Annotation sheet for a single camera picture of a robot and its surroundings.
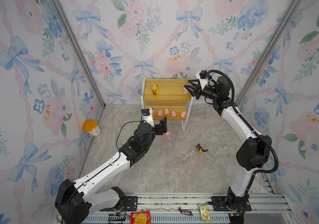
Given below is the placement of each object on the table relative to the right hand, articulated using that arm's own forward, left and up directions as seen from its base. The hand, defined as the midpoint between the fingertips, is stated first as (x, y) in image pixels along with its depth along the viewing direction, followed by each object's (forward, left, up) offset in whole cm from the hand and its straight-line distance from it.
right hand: (188, 82), depth 77 cm
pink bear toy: (-3, +21, -21) cm, 30 cm away
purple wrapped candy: (-57, +2, -38) cm, 68 cm away
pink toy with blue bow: (-2, +1, -4) cm, 5 cm away
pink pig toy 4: (-5, +1, -21) cm, 22 cm away
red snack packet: (-59, +25, -37) cm, 74 cm away
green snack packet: (-57, -7, -38) cm, 69 cm away
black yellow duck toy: (-22, -10, -37) cm, 44 cm away
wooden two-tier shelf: (-6, +12, -7) cm, 15 cm away
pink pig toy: (-5, +16, -21) cm, 27 cm away
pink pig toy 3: (-5, +8, -21) cm, 23 cm away
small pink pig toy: (-9, +11, -37) cm, 40 cm away
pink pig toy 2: (-3, +12, -21) cm, 25 cm away
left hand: (-19, +15, -8) cm, 26 cm away
